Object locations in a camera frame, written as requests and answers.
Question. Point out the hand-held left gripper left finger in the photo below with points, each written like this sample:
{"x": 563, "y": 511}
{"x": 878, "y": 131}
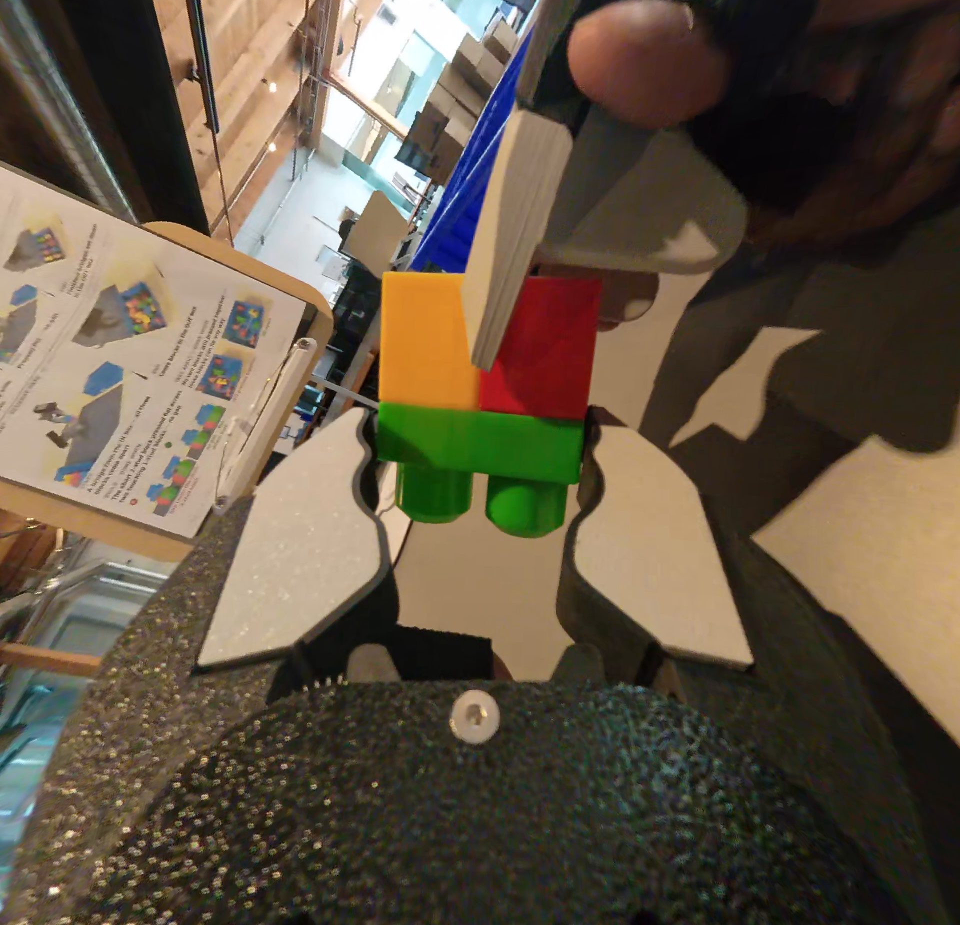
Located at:
{"x": 300, "y": 550}

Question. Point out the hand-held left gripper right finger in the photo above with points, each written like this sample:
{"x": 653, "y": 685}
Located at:
{"x": 660, "y": 557}

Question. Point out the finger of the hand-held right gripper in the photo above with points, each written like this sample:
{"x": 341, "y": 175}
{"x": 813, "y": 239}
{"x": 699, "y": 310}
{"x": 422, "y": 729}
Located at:
{"x": 517, "y": 220}
{"x": 645, "y": 212}

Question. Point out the blue plastic bin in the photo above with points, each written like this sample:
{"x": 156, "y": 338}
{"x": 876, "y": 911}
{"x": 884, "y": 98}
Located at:
{"x": 465, "y": 205}

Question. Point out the red mega block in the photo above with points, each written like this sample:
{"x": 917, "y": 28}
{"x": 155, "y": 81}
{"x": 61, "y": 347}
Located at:
{"x": 547, "y": 362}

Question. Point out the yellow mega block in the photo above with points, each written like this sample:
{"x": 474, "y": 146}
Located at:
{"x": 427, "y": 340}

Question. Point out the green mega block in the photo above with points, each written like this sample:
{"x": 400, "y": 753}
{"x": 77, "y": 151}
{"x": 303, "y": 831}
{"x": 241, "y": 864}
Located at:
{"x": 480, "y": 441}

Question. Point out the person's right hand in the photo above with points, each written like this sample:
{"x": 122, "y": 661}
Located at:
{"x": 645, "y": 62}

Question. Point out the person's left hand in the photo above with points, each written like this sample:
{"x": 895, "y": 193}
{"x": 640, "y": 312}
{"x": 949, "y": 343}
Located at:
{"x": 502, "y": 668}

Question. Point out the stack of cardboard boxes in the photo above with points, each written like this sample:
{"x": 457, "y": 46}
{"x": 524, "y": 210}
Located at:
{"x": 457, "y": 92}

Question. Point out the metal clipboard clip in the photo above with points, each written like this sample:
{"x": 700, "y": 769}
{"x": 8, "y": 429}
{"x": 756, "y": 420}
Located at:
{"x": 277, "y": 400}

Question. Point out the metal stand rod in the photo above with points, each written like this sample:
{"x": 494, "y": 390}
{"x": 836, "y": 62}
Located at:
{"x": 352, "y": 394}

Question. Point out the printed instruction sheet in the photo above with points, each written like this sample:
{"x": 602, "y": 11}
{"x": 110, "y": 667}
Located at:
{"x": 112, "y": 385}

